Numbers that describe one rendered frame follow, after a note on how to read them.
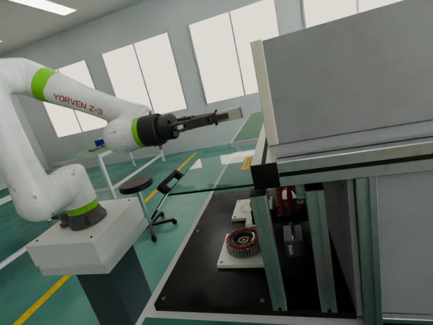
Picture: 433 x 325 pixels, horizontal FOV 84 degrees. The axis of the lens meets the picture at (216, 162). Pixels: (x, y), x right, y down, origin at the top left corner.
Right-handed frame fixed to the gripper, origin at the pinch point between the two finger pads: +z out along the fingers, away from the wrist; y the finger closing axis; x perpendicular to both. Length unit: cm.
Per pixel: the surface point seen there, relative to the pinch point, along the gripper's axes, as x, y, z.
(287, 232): -35.6, 3.6, 10.2
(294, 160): -6.5, 25.6, 14.4
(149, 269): -118, -74, -107
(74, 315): -118, -32, -144
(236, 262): -39.8, 10.4, -4.6
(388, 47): 7.3, 14.7, 32.1
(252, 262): -39.8, 10.3, 0.2
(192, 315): -43, 24, -14
